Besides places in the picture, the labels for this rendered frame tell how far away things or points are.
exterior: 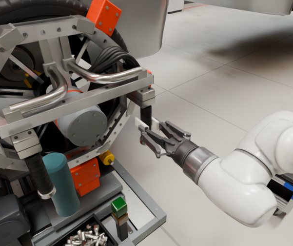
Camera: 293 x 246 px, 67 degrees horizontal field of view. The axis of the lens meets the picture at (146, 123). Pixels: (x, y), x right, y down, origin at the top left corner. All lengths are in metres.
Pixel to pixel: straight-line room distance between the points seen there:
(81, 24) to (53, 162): 0.43
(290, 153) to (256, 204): 0.13
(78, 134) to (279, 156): 0.51
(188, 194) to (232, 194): 1.07
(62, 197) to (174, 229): 0.78
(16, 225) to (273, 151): 1.03
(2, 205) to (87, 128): 0.63
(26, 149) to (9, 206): 0.64
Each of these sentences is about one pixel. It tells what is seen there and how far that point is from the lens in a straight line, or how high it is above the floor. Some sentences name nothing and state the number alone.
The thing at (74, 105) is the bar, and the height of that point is 0.97.
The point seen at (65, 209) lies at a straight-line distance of 0.91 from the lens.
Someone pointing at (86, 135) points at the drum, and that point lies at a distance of 0.70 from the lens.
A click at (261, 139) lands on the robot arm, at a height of 0.94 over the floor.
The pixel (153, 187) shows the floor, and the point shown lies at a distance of 1.58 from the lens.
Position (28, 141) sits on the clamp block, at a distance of 0.55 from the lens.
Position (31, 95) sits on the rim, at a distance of 0.86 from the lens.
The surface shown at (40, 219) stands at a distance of 1.40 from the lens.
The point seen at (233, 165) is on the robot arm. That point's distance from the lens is 0.54.
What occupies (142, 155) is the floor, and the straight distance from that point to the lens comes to 1.78.
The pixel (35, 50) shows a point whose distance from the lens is 1.29.
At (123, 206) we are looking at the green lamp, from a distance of 0.72.
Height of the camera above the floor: 1.26
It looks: 37 degrees down
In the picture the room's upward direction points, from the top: straight up
